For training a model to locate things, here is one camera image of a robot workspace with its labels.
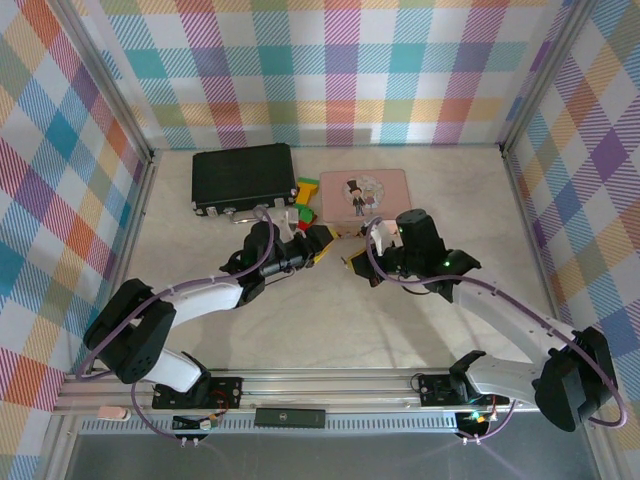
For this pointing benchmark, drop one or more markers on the chunky green toy block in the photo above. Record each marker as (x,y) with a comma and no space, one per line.
(307,215)

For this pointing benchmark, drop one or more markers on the red toy block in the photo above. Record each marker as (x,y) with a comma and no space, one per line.
(306,229)

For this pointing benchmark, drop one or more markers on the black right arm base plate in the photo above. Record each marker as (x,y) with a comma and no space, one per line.
(435,390)

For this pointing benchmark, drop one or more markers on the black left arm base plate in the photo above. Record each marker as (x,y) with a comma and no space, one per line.
(227,392)

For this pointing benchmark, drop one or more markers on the pink tin box with cartoon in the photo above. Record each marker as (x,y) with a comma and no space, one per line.
(335,200)

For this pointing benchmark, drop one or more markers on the small board with yellow connector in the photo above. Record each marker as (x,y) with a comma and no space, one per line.
(205,424)

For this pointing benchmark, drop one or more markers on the small pink eraser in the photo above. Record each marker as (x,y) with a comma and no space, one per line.
(114,413)

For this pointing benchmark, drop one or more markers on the grey metal sheet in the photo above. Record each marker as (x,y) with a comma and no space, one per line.
(350,457)

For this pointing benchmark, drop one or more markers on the aluminium side floor rail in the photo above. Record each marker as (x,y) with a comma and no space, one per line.
(140,200)
(537,250)

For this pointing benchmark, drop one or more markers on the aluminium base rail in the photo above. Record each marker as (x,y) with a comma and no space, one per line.
(325,387)

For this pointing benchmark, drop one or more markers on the yellow toy block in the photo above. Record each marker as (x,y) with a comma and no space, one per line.
(305,194)

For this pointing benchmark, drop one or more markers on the flat green toy block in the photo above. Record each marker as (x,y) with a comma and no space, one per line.
(308,181)

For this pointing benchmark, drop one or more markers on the aluminium corner post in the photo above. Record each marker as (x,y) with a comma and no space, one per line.
(544,75)
(115,95)

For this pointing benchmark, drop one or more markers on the small board with green light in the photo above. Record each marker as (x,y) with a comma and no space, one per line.
(475,419)

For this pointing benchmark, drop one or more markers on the black camera bar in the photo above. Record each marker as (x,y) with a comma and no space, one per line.
(290,418)

